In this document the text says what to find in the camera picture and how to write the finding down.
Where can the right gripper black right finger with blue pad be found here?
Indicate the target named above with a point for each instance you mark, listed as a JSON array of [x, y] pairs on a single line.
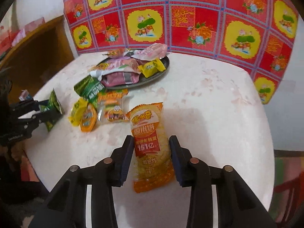
[[237, 205]]

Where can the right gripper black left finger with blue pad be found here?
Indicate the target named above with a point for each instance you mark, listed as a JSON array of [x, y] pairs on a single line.
[[65, 204]]

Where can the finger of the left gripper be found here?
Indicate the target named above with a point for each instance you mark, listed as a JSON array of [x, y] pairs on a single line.
[[38, 118], [28, 105]]

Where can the green snack packet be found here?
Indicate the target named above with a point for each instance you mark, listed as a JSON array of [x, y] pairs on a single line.
[[53, 104], [88, 89]]

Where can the orange rice cracker packet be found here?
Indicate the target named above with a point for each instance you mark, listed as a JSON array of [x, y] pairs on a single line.
[[154, 167]]

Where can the white pink spouted drink pouch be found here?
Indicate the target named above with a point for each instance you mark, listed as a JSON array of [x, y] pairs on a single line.
[[126, 65]]

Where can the yellow candy packet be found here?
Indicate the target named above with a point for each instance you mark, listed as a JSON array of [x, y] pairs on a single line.
[[77, 111], [151, 68]]

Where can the small blue white box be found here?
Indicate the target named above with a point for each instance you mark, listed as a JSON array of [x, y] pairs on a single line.
[[25, 95]]

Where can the round orange jelly cup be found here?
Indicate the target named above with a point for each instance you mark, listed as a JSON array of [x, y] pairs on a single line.
[[89, 119]]

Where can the wooden cabinet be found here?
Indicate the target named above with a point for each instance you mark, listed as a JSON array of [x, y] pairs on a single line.
[[37, 58]]

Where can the clear burger gummy packet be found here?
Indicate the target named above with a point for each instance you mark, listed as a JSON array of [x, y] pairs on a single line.
[[110, 106]]

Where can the pink box on cabinet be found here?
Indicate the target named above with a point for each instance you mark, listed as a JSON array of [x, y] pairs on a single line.
[[24, 31]]

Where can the pink wafer packet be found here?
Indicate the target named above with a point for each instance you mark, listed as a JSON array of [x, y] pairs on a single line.
[[120, 78]]

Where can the small orange jelly packet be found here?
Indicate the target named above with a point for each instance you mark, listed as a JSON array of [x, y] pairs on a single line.
[[117, 53]]

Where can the dark oval serving plate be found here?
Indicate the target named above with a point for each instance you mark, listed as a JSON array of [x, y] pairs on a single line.
[[142, 79]]

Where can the pink white snack packet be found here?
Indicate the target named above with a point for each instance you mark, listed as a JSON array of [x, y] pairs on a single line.
[[154, 51]]

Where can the red yellow patterned wall cloth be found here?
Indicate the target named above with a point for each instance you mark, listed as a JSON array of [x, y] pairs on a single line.
[[256, 35]]

